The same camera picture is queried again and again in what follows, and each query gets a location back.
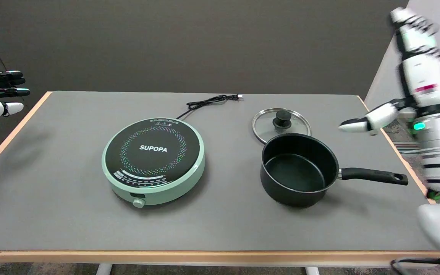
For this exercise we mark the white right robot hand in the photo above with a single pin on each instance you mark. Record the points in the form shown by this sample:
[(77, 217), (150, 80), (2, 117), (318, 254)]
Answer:
[(424, 78)]

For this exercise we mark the striped floor vent grille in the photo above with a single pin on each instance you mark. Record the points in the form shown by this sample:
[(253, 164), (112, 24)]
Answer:
[(407, 148)]

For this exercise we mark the glass lid with black knob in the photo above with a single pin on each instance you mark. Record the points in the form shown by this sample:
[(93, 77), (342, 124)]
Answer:
[(269, 124)]

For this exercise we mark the green round induction cooker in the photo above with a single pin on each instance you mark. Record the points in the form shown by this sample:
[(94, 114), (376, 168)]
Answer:
[(153, 160)]

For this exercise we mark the white metal table leg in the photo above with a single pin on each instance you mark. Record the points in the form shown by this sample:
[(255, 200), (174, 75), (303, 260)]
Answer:
[(103, 269), (312, 270)]

